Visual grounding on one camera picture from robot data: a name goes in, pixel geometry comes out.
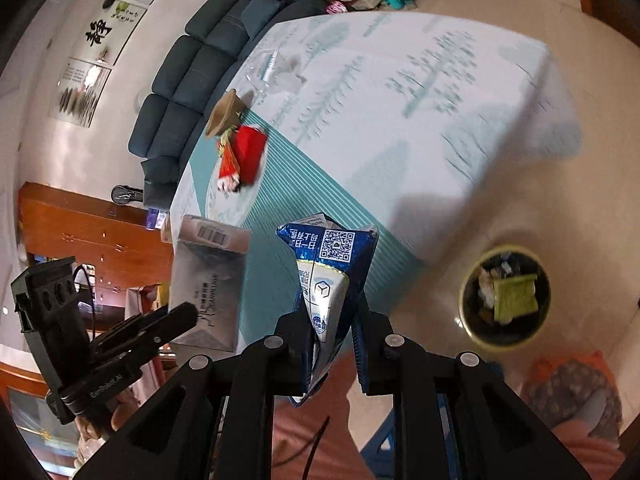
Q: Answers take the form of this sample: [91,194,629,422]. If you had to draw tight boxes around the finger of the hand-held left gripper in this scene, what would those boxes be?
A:
[92,302,199,362]

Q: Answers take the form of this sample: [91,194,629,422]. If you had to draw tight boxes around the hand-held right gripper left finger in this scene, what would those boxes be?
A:
[72,312,314,480]

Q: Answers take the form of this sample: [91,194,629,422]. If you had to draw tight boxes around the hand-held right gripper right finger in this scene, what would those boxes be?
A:
[350,306,622,480]

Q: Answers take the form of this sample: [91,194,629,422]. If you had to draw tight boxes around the silver cardboard box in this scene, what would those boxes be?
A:
[169,214,251,352]

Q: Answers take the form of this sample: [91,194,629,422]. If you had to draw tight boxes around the blue milk carton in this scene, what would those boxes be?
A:
[276,212,380,407]

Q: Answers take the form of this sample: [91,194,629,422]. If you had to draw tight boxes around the yellow rimmed trash bin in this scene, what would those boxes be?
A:
[459,244,552,352]

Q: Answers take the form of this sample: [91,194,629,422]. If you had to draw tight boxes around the person's left hand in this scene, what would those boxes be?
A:
[75,387,147,469]

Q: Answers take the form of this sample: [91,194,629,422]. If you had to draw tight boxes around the person's pink pants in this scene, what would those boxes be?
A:
[272,355,627,480]

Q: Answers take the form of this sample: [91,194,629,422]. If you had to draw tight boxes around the blue plastic stool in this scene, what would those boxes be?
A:
[360,394,462,480]

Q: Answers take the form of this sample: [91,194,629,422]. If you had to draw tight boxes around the glass front wooden cabinet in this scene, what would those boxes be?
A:
[0,345,87,467]

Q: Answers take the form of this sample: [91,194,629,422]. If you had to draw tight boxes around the dark round appliance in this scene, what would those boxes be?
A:
[111,185,146,207]

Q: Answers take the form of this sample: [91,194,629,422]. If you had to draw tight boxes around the yellow green packet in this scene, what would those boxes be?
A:
[492,275,539,324]

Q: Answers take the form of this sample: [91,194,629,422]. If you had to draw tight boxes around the small pink red packet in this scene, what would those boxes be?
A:
[216,130,242,195]

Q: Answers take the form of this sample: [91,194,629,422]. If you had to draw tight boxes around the red snack packet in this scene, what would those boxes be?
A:
[232,126,267,185]

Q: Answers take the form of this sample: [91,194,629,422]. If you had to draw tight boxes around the grey orange patterned cloth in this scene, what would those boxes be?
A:
[520,350,622,442]

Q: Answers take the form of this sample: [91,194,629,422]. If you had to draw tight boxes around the cardboard cup tray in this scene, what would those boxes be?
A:
[205,89,249,139]

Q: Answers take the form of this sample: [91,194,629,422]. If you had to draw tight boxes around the teal and white play mat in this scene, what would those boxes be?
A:
[170,10,584,321]

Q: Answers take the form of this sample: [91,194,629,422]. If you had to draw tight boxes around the dark teal sofa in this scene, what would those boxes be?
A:
[127,0,327,209]

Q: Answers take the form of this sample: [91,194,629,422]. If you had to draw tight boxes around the clear plastic wrap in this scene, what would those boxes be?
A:
[245,50,309,97]

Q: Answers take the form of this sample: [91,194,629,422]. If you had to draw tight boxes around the black cable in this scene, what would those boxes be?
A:
[280,416,332,480]

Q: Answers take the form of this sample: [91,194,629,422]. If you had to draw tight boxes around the calligraphy wall panel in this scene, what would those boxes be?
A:
[70,5,149,66]

